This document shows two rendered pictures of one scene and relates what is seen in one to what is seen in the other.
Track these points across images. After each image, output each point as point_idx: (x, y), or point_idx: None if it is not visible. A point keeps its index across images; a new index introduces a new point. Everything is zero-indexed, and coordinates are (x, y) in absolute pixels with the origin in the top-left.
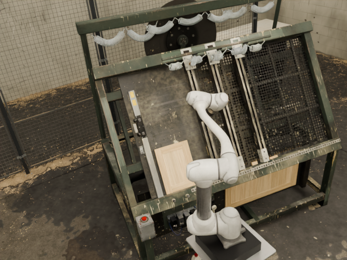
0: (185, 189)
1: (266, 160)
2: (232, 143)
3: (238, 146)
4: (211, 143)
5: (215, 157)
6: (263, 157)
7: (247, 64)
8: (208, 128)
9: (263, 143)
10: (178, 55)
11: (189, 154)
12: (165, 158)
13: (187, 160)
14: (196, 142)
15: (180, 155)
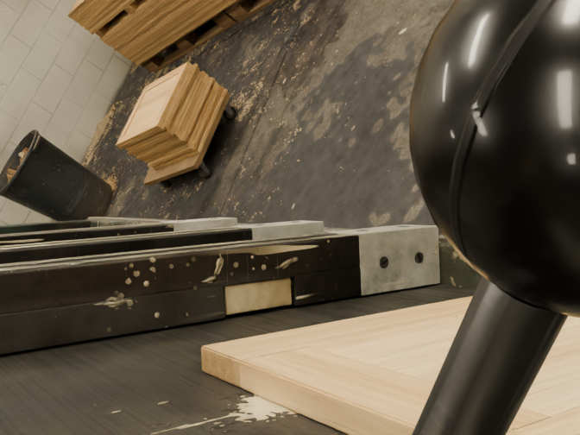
0: None
1: (223, 217)
2: (164, 235)
3: (179, 231)
4: (186, 247)
5: (293, 236)
6: (211, 219)
7: None
8: (48, 260)
9: (138, 224)
10: None
11: (352, 321)
12: (576, 394)
13: (422, 320)
14: (206, 340)
15: (406, 346)
